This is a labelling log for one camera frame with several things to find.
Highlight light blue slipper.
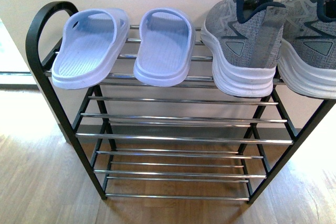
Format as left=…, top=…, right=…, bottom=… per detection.
left=133, top=8, right=196, bottom=87
left=51, top=8, right=130, bottom=90

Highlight grey knit sneaker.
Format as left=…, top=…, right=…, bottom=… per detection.
left=201, top=0, right=288, bottom=98
left=278, top=0, right=335, bottom=99

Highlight black metal shoe rack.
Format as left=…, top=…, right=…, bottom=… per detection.
left=26, top=1, right=335, bottom=204

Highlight left window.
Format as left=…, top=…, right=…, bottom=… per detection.
left=1, top=20, right=38, bottom=90

